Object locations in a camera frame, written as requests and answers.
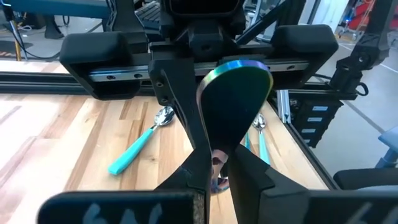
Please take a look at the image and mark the blue-grey chair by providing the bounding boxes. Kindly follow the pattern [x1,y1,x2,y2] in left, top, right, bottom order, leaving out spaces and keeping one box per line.
[374,126,398,169]

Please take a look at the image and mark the black office chair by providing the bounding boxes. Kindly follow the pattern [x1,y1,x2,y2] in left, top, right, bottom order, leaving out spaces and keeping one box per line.
[332,167,398,191]

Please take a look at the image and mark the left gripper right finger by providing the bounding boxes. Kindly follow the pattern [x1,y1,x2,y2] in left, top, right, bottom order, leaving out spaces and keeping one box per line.
[226,143,398,224]

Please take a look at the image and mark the black keyboard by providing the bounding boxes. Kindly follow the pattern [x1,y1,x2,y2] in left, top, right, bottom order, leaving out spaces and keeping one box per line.
[135,1,162,31]

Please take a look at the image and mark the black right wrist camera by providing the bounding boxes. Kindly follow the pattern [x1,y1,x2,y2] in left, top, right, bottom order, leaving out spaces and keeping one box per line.
[160,0,247,19]

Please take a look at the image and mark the black controller box white labels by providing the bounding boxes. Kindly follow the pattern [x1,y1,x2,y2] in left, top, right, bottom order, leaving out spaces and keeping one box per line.
[292,99,345,149]

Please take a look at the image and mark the iridescent rainbow metal spoon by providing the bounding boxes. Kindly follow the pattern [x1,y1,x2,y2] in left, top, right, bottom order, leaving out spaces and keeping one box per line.
[195,58,275,194]

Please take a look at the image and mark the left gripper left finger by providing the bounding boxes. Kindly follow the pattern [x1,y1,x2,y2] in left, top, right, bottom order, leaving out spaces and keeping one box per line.
[37,144,213,224]

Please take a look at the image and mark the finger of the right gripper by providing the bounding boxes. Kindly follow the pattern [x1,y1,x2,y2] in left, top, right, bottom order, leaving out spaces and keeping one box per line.
[148,58,213,190]

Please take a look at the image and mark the blue workbench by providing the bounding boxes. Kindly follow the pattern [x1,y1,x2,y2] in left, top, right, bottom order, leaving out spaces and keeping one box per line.
[0,0,112,40]

